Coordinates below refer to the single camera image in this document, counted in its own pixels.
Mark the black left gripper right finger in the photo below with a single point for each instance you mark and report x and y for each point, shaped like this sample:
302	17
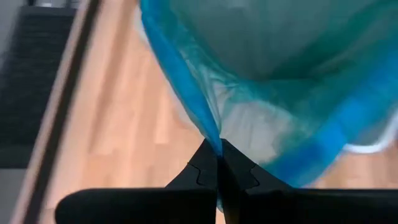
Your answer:
239	174

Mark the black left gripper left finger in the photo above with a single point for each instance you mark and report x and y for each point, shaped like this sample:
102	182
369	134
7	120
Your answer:
203	168

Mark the teal umbrella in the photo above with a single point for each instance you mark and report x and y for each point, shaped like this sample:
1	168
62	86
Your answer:
280	77

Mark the white plastic trash bin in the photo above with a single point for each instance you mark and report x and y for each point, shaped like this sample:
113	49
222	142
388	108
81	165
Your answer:
373	146

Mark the black rubber floor mat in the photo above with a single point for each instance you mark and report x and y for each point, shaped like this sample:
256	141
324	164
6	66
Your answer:
31	77

